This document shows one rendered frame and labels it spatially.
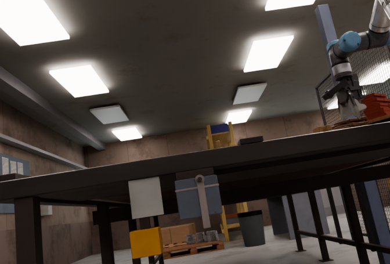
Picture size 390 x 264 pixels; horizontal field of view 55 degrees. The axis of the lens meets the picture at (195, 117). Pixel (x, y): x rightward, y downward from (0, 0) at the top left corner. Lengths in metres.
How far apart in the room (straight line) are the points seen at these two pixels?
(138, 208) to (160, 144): 10.18
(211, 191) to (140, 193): 0.23
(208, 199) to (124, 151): 10.35
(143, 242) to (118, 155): 10.35
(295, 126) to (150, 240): 10.78
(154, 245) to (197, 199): 0.19
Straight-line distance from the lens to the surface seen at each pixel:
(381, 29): 1.68
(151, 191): 1.23
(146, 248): 1.21
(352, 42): 1.63
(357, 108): 1.65
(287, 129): 11.77
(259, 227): 6.78
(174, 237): 8.25
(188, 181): 1.20
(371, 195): 3.50
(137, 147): 11.46
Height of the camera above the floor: 0.73
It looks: 14 degrees up
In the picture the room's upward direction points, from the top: 9 degrees counter-clockwise
